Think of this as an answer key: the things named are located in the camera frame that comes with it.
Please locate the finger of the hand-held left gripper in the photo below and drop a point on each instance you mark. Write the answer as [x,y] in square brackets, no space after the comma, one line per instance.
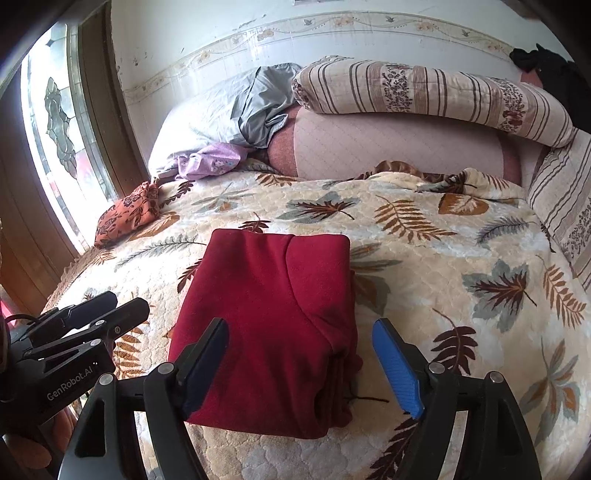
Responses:
[124,318]
[92,307]

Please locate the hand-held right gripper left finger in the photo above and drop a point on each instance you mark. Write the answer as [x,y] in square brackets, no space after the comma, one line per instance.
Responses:
[203,369]

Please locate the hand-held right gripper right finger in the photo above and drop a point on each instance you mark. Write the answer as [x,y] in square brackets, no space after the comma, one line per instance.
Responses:
[399,369]

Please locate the red fleece sweater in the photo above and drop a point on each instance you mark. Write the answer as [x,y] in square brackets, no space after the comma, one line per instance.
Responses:
[268,300]

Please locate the person's left hand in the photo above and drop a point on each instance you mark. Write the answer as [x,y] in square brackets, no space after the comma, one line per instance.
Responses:
[23,450]

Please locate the orange floral cloth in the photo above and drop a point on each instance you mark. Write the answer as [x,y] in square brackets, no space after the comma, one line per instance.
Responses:
[124,212]

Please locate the leaf print plush blanket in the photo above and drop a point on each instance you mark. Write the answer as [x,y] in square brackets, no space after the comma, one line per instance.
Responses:
[415,258]

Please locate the purple floral cloth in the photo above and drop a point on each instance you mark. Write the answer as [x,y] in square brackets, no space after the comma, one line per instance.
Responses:
[207,161]

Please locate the patterned glass window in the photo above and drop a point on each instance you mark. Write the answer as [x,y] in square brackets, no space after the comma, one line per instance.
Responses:
[55,115]

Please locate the white pillow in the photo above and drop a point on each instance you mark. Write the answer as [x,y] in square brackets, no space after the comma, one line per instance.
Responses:
[194,124]

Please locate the pink quilted bolster pillow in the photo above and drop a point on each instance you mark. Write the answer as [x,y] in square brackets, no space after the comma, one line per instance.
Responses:
[392,143]

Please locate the striped floral pillow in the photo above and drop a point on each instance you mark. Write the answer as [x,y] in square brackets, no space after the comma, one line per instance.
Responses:
[563,194]
[438,92]

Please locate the grey cloth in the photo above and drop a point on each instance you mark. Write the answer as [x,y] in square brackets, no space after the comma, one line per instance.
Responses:
[258,101]

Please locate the striped floral pillow on top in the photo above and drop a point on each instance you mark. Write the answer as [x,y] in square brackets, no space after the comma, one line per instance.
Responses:
[438,92]

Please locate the black clothing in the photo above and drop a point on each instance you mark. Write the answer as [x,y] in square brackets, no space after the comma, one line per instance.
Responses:
[558,78]

